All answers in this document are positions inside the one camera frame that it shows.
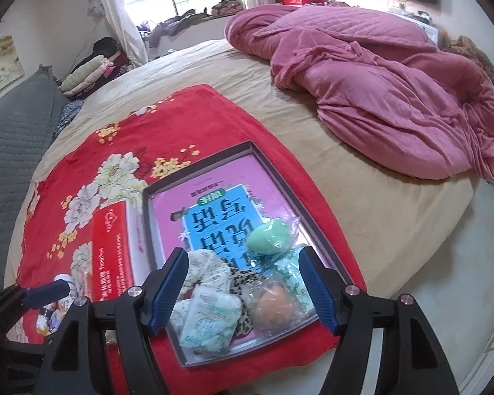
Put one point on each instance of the blue patterned pillow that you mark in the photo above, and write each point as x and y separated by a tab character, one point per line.
68	117

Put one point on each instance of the grey clothes heap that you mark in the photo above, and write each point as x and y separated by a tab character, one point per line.
173	26

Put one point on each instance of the white fabric scrunchie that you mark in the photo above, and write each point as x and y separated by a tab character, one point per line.
208	269

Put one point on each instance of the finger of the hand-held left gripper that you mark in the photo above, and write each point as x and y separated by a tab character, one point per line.
45	293
6	333

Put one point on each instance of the white pill bottle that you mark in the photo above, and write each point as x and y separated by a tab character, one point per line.
67	282

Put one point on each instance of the red cardboard box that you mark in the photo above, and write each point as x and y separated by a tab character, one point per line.
111	251

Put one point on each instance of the teal tissue packet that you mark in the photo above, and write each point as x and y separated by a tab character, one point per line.
290	273

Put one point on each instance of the floral wall painting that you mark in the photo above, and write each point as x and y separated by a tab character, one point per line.
2	66

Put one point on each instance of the pink quilt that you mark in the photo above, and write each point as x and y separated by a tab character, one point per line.
374	90

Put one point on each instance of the red floral blanket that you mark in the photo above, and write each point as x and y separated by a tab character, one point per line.
107	156

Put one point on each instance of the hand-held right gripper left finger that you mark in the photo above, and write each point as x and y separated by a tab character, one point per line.
168	290

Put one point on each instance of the brown teddy bear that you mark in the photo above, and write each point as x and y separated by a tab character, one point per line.
469	51

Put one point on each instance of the dark tray with pink print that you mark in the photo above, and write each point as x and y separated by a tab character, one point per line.
230	173

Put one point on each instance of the white green tissue packet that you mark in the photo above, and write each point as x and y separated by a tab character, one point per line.
208	321

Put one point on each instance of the beige bed sheet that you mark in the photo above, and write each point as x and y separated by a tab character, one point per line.
354	197

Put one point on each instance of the folded clothes pile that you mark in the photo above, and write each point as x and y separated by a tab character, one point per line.
90	70

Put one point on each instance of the white cabinet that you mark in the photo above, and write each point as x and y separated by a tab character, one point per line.
420	22

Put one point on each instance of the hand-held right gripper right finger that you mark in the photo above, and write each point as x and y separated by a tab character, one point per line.
317	292

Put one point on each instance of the orange sponge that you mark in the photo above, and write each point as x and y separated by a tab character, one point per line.
276	304

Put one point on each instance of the green sponge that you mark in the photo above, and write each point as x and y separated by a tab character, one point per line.
267	236

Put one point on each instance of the leopard print scrunchie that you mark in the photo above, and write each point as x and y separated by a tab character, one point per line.
241	282

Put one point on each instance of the patterned brown cushion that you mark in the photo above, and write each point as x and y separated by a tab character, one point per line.
227	6

